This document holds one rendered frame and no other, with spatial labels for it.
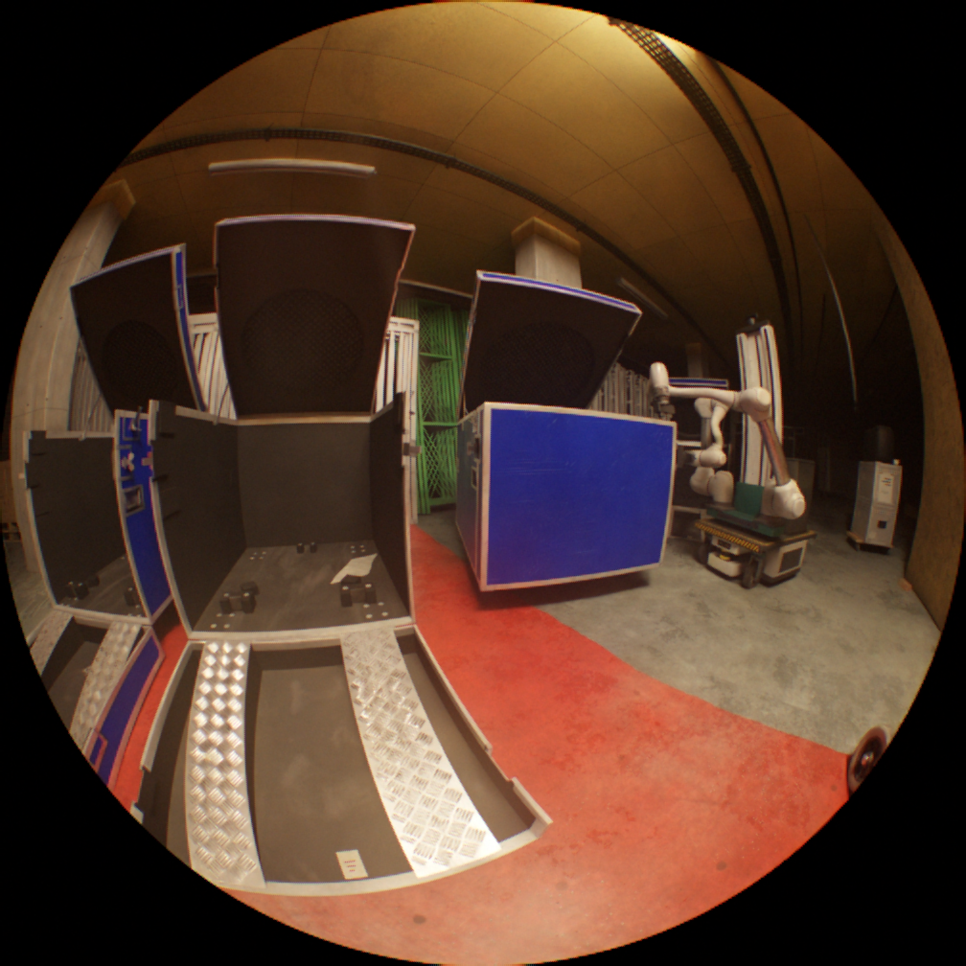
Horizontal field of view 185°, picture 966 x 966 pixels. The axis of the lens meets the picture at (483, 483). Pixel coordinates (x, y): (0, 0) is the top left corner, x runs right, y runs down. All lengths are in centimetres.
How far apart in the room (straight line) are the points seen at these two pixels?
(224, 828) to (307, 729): 42
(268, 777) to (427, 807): 41
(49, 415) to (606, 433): 377
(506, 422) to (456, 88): 239
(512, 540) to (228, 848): 142
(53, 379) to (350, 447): 271
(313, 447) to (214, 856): 189
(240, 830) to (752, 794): 119
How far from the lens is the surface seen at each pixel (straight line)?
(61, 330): 328
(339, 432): 189
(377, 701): 91
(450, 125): 281
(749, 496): 238
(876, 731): 123
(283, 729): 103
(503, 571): 132
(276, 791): 93
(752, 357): 256
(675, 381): 395
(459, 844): 79
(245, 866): 89
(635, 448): 151
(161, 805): 102
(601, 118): 281
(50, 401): 315
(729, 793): 103
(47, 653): 176
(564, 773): 91
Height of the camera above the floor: 79
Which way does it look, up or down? 7 degrees down
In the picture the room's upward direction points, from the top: 1 degrees clockwise
